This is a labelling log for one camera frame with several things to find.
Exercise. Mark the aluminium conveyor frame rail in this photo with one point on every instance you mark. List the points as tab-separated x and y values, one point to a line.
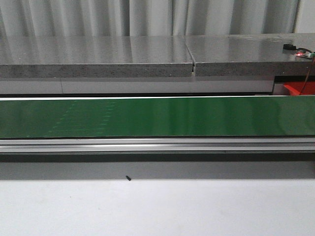
155	149

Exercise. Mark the grey stone right slab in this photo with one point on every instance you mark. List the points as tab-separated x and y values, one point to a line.
249	55

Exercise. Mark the green circuit board red LED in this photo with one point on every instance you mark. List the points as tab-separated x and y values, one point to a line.
305	54

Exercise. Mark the grey stone slab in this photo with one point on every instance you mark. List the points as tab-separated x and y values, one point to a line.
249	55
94	57

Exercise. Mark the small black sensor box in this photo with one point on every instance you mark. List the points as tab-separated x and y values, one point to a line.
290	47

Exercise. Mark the red plastic bin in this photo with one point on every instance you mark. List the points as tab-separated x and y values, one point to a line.
296	88

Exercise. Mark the grey stone left slab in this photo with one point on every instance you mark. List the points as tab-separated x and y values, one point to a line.
94	57

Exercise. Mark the grey pleated curtain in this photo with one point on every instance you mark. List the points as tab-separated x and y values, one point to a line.
146	17

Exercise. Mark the green conveyor belt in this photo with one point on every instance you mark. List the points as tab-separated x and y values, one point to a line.
158	117

